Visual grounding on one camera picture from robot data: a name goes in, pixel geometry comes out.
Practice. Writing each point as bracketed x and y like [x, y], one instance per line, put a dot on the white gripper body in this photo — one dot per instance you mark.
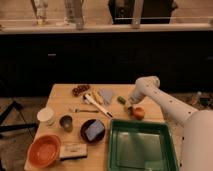
[135, 97]

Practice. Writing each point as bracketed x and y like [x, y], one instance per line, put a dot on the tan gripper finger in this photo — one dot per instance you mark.
[131, 110]
[127, 106]

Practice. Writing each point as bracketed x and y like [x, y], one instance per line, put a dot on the green pepper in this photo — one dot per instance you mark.
[121, 100]

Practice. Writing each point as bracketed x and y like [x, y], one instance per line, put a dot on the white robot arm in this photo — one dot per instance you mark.
[197, 137]

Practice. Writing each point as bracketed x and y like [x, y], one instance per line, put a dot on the green plastic tray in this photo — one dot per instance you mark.
[140, 146]

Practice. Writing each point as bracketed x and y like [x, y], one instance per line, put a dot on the grey cloth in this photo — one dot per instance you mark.
[107, 95]

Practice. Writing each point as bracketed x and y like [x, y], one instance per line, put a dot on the yellow corn piece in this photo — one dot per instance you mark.
[97, 97]

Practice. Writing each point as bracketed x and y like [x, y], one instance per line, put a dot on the blue sponge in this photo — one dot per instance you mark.
[94, 130]

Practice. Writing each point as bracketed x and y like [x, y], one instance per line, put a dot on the black plate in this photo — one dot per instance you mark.
[84, 128]

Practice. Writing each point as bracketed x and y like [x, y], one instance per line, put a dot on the small metal cup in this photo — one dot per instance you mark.
[66, 123]

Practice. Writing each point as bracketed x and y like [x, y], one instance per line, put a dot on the white cup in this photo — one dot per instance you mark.
[46, 115]

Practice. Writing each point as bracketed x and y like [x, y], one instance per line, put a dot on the orange bowl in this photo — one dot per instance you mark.
[44, 151]

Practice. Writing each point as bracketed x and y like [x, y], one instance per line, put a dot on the black chair base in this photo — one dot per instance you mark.
[12, 119]

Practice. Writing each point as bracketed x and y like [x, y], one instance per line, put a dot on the dark cabinet counter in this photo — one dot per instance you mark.
[32, 60]

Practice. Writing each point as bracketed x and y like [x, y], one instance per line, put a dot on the white handled utensil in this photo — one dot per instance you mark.
[98, 106]

